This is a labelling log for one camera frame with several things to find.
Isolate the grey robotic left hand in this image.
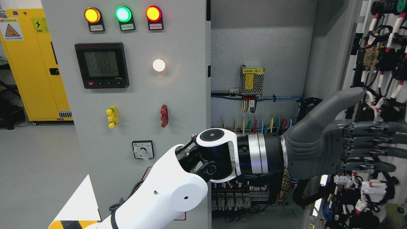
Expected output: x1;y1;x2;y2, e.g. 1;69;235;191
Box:
281;87;406;180

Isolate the yellow safety cabinet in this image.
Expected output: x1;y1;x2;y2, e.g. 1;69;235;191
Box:
1;9;73;122

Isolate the lower relay terminal row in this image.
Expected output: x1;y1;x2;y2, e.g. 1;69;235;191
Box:
210;178;272;221

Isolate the black rotary selector switch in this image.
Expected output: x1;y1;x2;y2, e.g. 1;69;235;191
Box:
131;140;155;160

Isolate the yellow terminal connector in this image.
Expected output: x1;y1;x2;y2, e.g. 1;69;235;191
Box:
106;105;118;129

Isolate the red electric hazard sticker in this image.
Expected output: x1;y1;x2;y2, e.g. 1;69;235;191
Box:
141;166;187;222

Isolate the red terminal connector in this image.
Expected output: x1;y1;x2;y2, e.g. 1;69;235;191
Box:
160;104;169;128

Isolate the black corrugated cable conduit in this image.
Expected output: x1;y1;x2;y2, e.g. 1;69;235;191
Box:
299;97;328;123

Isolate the green indicator lamp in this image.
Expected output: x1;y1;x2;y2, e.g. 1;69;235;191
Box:
115;6;136;31

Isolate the amber indicator lamp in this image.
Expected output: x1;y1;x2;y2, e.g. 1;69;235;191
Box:
84;7;106;32

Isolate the red indicator lamp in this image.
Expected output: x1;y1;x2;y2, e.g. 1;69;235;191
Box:
145;5;164;31

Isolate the grey cabinet door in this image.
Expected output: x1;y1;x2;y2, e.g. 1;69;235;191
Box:
42;0;210;219
300;0;407;229

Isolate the metal mesh power supply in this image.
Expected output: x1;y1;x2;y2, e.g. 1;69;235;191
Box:
240;64;265;97

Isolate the white lit indicator lamp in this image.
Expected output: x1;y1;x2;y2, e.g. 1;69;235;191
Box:
152;59;166;72

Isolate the black digital power meter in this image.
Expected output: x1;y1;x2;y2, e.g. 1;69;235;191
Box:
74;42;130;89

